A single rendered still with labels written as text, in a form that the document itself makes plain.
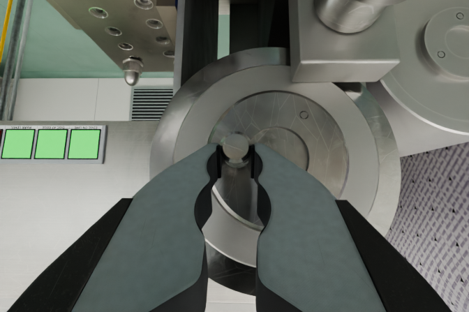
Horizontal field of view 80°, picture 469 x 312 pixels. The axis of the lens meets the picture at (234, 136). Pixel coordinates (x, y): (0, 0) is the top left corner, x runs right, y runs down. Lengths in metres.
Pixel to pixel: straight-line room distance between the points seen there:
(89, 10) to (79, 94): 3.04
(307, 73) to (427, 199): 0.24
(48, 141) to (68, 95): 2.94
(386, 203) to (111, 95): 3.21
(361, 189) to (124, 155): 0.44
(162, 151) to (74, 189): 0.41
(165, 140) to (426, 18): 0.19
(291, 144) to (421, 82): 0.10
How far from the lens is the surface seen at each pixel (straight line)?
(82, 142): 0.57
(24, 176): 0.63
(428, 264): 0.38
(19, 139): 0.64
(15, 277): 0.63
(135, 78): 0.56
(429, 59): 0.22
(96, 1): 0.44
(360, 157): 0.17
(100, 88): 3.39
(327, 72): 0.16
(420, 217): 0.38
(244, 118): 0.15
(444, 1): 0.25
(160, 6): 0.39
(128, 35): 0.49
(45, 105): 3.64
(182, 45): 0.20
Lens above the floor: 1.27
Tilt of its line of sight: 11 degrees down
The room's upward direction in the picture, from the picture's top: 180 degrees counter-clockwise
